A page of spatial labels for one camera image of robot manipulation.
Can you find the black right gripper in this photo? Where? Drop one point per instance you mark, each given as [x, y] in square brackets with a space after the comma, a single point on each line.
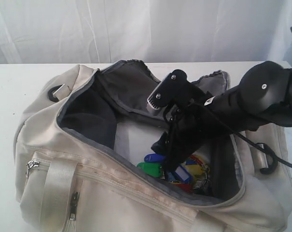
[195, 122]

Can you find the white backdrop curtain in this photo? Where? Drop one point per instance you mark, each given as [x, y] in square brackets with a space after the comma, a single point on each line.
[104, 31]

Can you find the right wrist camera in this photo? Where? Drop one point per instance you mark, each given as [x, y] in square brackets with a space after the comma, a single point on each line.
[174, 89]

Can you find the beige canvas duffel bag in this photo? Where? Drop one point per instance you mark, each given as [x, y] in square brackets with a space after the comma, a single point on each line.
[70, 179]

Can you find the colourful key tag bunch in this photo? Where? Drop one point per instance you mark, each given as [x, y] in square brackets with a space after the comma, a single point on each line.
[192, 176]

